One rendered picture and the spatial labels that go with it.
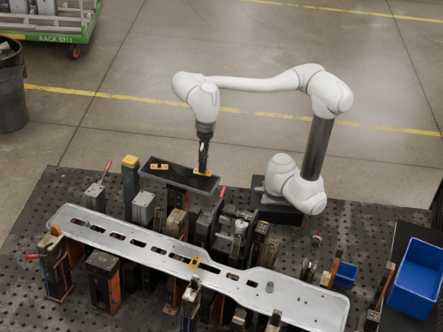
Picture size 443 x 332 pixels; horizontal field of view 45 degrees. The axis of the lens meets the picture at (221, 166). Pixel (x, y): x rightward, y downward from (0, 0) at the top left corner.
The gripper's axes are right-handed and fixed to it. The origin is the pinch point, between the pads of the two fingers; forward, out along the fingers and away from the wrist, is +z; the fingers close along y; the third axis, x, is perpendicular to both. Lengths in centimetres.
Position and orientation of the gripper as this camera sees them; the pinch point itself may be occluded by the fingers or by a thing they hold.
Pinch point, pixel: (202, 165)
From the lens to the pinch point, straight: 240.0
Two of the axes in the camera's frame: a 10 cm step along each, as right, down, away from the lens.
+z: -0.8, 7.7, 6.3
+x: 9.8, 1.9, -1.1
